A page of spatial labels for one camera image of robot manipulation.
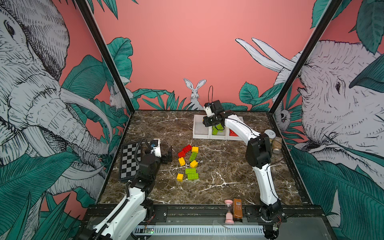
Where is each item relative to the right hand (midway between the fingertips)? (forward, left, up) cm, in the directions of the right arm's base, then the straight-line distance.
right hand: (203, 119), depth 98 cm
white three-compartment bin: (-1, +2, -13) cm, 13 cm away
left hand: (-22, +22, +4) cm, 31 cm away
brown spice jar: (-12, -49, -10) cm, 52 cm away
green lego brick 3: (-31, +8, -12) cm, 34 cm away
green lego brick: (0, -9, -13) cm, 15 cm away
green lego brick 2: (-22, +7, -11) cm, 25 cm away
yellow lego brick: (-17, +5, -11) cm, 21 cm away
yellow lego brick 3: (-27, +6, -12) cm, 30 cm away
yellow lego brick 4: (-35, +14, -10) cm, 39 cm away
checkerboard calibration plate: (-30, +44, -9) cm, 54 cm away
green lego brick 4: (-34, +6, -12) cm, 37 cm away
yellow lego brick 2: (-25, +14, -11) cm, 31 cm away
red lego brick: (-21, +14, -11) cm, 27 cm away
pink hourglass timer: (-53, -12, -12) cm, 56 cm away
